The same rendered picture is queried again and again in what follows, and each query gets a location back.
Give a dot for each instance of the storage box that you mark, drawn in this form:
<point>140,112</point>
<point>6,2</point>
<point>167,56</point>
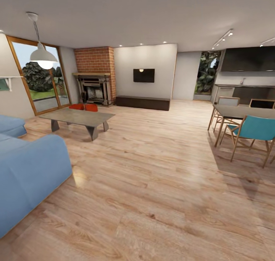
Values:
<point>91,107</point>
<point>77,106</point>

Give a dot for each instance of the wood fireplace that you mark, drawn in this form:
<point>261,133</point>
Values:
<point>94,89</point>

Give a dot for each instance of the wall mounted tv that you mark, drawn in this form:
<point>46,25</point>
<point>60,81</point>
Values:
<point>143,75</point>

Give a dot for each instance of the sofa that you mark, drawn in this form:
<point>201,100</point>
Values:
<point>29,171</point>

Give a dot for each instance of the coffee table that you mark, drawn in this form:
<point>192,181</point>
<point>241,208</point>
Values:
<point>80,117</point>

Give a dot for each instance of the door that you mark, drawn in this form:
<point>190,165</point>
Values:
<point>47,89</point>

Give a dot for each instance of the fixed window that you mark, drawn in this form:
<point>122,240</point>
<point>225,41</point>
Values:
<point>207,73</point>

